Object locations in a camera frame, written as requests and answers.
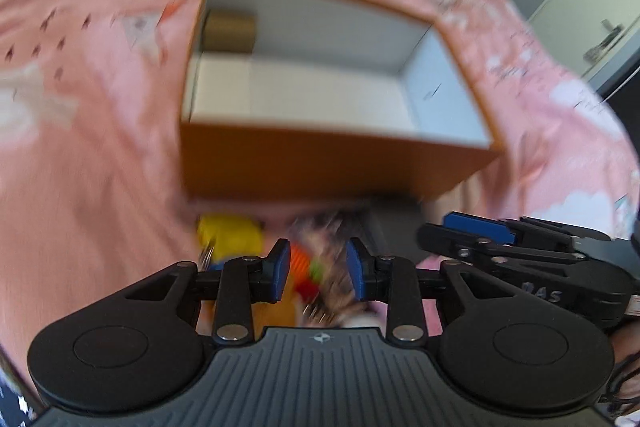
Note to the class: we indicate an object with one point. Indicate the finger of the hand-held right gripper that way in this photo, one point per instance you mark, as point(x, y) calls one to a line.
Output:
point(450, 239)
point(477, 227)

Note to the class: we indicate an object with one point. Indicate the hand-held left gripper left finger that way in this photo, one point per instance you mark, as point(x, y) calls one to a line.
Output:
point(281, 269)

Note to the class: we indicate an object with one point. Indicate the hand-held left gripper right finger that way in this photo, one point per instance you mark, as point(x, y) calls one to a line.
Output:
point(356, 269)

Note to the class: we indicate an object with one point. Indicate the dark grey ribbed box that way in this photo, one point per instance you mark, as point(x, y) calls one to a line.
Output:
point(395, 219)

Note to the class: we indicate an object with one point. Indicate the orange cardboard box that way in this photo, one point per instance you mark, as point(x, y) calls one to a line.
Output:
point(325, 167)

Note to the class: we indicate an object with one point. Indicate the orange striped toy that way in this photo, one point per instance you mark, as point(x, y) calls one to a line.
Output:
point(302, 264)

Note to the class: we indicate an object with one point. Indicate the yellow toy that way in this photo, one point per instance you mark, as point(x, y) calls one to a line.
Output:
point(230, 232)

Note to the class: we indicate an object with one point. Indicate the pink printed blanket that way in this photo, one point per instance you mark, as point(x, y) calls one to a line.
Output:
point(90, 157)

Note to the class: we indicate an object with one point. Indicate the gold box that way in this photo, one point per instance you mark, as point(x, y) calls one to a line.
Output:
point(231, 31)

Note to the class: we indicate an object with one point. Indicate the dark blue star-print cloth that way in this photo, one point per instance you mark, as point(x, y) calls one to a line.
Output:
point(12, 404)

